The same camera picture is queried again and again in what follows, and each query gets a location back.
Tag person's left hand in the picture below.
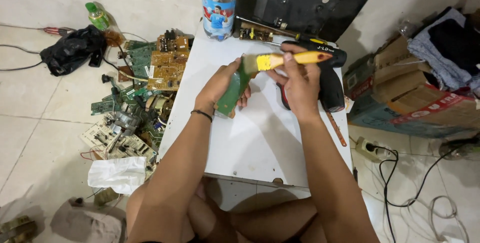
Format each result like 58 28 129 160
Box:
194 58 252 117

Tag person's right hand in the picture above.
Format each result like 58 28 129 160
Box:
266 43 322 119

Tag green circuit board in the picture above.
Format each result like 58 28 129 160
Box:
214 62 260 119

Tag yellow handled paintbrush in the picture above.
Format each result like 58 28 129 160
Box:
241 50 334 77

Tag black wristband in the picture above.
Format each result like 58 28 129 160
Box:
190 109 214 123

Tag black glue gun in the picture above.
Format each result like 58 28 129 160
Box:
281 40 348 113

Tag heap of circuit boards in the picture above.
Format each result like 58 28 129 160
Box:
79 29 195 178

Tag small brown circuit board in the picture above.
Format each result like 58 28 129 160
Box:
239 28 275 43

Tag clear jar with blue label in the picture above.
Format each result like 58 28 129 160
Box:
200 0 239 42

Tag white power strip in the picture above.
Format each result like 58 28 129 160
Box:
355 136 393 163

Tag cardboard box with red print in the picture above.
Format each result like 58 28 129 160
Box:
343 34 480 139

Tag clear plastic bottle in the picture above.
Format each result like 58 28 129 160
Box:
397 19 418 40

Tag white crumpled plastic bag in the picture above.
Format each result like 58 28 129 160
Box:
87 156 148 195

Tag green plastic bottle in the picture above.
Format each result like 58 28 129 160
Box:
85 2 111 32

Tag person's legs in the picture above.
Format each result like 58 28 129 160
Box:
125 177 329 243

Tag black plastic bag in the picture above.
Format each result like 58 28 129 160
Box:
39 25 108 77

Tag heap of clothes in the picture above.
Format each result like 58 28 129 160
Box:
407 7 480 95

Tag red striped screwdriver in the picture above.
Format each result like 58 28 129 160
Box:
42 27 76 36

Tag grey cloth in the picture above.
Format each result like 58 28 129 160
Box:
50 197 128 243

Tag camouflage fabric item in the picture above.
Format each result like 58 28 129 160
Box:
0 215 38 243

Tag red black handled tool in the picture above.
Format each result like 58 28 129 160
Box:
276 82 292 111

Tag black power cable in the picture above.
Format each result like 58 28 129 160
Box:
369 142 480 243

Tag white cable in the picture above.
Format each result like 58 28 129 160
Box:
407 195 470 243

